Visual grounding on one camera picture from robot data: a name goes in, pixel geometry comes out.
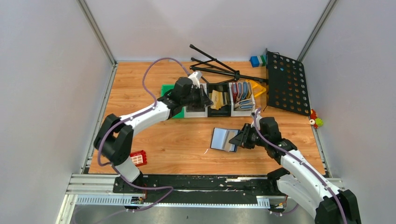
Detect blue card holder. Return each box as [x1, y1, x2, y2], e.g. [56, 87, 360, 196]
[210, 127, 240, 153]

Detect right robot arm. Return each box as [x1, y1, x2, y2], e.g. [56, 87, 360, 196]
[229, 116, 361, 224]

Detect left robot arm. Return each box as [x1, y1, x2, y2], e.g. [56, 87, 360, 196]
[93, 77, 213, 182]

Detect black cards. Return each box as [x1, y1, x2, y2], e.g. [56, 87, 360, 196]
[186, 105, 205, 112]

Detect gold cards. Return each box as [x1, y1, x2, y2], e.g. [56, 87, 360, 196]
[211, 91, 228, 110]

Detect white bin with black cards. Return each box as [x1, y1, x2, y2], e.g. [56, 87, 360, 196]
[183, 85, 207, 118]

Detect white bin with card holders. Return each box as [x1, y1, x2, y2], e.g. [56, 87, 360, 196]
[228, 81, 255, 117]

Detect black music stand tripod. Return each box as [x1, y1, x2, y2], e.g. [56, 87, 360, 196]
[189, 44, 269, 84]

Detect green bin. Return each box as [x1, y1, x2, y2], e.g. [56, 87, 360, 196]
[161, 84, 184, 119]

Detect yellow triangle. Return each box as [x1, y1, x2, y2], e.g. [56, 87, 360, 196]
[246, 80, 267, 98]

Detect black perforated stand plate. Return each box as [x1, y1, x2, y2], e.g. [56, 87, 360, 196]
[266, 51, 311, 116]

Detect blue green white blocks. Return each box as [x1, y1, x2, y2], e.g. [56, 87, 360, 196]
[249, 55, 267, 68]

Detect colourful small toy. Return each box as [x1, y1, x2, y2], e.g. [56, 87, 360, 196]
[309, 109, 324, 129]

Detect red toy block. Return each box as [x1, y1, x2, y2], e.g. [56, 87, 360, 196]
[130, 150, 147, 167]

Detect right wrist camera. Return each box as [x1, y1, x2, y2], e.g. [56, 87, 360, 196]
[251, 116, 261, 130]

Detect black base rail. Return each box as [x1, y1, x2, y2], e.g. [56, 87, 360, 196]
[113, 174, 291, 205]

